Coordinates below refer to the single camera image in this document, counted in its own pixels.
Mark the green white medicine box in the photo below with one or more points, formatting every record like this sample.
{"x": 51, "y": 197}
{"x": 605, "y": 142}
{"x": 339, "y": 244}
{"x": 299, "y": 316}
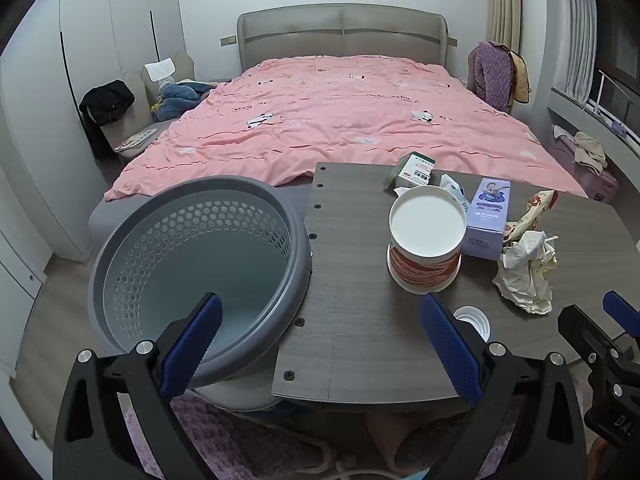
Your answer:
{"x": 412, "y": 170}

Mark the purple toothpaste box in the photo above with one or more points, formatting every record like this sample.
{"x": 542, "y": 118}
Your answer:
{"x": 486, "y": 219}

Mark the beige curtain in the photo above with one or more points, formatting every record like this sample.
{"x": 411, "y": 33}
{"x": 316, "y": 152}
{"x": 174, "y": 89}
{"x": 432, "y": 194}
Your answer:
{"x": 504, "y": 23}

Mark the white plastic lid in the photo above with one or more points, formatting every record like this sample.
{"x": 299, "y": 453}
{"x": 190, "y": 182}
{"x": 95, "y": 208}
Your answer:
{"x": 475, "y": 317}

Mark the grey perforated trash basket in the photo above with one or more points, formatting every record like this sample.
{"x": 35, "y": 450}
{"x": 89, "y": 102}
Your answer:
{"x": 240, "y": 238}

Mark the beige cloth on box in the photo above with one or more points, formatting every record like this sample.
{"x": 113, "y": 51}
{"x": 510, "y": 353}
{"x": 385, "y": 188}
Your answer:
{"x": 589, "y": 153}

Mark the blue garment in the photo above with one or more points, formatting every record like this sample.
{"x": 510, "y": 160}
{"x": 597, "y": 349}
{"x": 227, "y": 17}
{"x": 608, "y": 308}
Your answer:
{"x": 176, "y": 99}

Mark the pink storage box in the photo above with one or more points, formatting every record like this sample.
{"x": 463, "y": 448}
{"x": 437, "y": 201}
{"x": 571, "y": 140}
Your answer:
{"x": 602, "y": 188}

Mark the purple fuzzy rug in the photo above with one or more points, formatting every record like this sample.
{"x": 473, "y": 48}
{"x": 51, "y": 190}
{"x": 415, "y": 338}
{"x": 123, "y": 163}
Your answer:
{"x": 238, "y": 447}

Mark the purple fuzzy garment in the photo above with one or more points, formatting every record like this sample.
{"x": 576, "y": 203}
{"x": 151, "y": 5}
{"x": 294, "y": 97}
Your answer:
{"x": 493, "y": 74}

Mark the white paper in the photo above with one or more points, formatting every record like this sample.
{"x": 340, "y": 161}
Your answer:
{"x": 523, "y": 269}

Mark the white instant noodle cup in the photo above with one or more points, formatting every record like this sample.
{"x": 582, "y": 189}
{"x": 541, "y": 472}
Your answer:
{"x": 427, "y": 227}

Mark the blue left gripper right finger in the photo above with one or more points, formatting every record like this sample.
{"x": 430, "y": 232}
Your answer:
{"x": 446, "y": 334}

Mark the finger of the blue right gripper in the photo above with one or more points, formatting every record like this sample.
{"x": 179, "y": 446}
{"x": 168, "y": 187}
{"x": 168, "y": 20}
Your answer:
{"x": 623, "y": 313}

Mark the white wardrobe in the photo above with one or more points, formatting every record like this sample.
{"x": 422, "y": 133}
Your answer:
{"x": 60, "y": 50}

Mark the beige chair with clothes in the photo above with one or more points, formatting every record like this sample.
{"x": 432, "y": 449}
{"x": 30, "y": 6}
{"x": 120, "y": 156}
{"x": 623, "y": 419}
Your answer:
{"x": 130, "y": 136}

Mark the white sheer curtain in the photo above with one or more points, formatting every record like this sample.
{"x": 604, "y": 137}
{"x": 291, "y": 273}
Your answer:
{"x": 578, "y": 49}

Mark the yellow brown garment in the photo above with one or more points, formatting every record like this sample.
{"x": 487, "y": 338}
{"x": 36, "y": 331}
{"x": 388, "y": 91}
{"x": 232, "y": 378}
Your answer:
{"x": 520, "y": 85}

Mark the grey upholstered headboard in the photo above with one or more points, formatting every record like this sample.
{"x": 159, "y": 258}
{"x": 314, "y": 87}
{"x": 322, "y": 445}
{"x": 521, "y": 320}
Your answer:
{"x": 341, "y": 29}

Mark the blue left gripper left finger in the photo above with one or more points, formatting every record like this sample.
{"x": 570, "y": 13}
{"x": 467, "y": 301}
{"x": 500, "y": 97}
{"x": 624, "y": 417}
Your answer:
{"x": 184, "y": 343}

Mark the black garment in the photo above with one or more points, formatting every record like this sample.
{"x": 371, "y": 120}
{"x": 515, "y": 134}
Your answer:
{"x": 106, "y": 104}

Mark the red patterned snack wrapper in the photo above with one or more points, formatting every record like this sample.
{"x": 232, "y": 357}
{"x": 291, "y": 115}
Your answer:
{"x": 537, "y": 206}

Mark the pink bed quilt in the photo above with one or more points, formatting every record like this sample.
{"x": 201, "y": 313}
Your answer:
{"x": 283, "y": 117}

